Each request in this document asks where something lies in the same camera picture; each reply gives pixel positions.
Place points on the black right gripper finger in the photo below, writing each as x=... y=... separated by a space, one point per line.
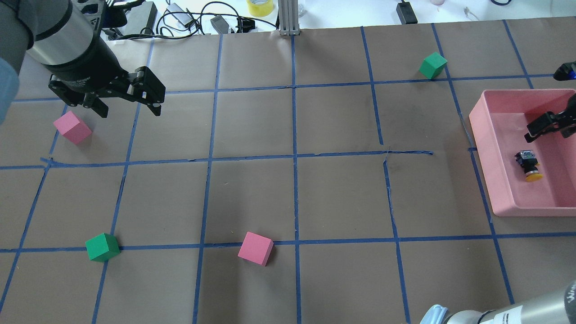
x=546 y=123

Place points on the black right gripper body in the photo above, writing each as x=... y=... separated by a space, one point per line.
x=545 y=123

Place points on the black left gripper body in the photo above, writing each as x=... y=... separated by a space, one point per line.
x=86 y=63

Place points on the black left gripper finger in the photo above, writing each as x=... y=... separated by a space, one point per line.
x=97 y=105
x=142 y=86

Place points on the yellow push button switch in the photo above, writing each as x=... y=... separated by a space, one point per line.
x=527 y=160

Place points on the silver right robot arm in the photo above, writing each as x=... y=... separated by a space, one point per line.
x=557 y=307

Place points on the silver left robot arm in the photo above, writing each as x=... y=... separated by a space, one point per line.
x=25 y=23

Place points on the pink foam cube far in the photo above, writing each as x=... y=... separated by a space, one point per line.
x=72 y=128

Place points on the pink foam cube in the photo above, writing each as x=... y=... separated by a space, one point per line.
x=72 y=128
x=256 y=248

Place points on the pink plastic tray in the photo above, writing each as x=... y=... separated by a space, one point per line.
x=498 y=121

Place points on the black power adapter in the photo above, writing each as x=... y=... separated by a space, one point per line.
x=141 y=19

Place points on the green foam cube near tray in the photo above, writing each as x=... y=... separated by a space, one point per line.
x=432 y=65

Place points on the yellow tape roll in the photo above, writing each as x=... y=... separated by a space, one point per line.
x=260 y=8

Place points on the green foam cube near base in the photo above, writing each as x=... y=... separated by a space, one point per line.
x=102 y=247

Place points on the pink foam cube centre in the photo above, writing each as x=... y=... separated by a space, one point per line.
x=256 y=248

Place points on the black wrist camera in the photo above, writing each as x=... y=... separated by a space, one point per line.
x=566 y=72

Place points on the aluminium frame post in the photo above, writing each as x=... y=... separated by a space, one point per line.
x=288 y=14

